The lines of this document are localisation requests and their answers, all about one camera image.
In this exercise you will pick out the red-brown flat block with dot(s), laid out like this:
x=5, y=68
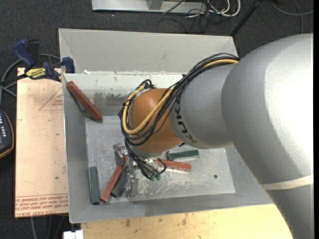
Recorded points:
x=113, y=180
x=84, y=101
x=178, y=164

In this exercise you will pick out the brown cardboard board, red print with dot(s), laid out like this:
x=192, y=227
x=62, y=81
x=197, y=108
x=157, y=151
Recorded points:
x=40, y=143

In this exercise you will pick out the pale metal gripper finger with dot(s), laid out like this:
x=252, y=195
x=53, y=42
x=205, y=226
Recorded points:
x=120, y=151
x=132, y=184

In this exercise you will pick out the dark green flat block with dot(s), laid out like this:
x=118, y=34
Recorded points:
x=94, y=185
x=120, y=184
x=184, y=154

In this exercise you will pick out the grey metal bin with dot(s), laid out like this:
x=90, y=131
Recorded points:
x=149, y=51

